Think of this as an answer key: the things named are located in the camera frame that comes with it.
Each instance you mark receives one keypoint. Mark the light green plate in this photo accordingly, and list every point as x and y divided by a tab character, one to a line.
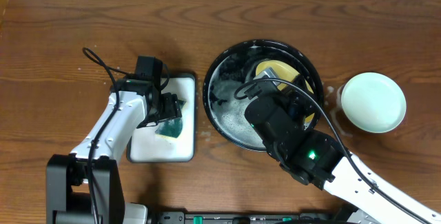
373	102

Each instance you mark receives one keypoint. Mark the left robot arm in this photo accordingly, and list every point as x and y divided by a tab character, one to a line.
84	186

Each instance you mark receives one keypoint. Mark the yellow plate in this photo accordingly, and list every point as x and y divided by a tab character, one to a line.
285	72

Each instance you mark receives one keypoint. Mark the white rectangular sponge tray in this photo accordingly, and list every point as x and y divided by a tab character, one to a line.
147	147

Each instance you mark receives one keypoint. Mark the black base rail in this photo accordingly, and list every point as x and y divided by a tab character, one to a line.
222	218

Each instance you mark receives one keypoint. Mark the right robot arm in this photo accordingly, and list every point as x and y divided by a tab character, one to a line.
313	157

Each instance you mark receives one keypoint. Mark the round black tray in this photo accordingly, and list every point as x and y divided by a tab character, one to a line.
236	66

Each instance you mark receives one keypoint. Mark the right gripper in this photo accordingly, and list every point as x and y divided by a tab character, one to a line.
297	99

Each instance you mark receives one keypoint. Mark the green sponge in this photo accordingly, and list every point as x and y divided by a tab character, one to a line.
170	128

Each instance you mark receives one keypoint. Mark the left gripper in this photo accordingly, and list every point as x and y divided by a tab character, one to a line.
171	109

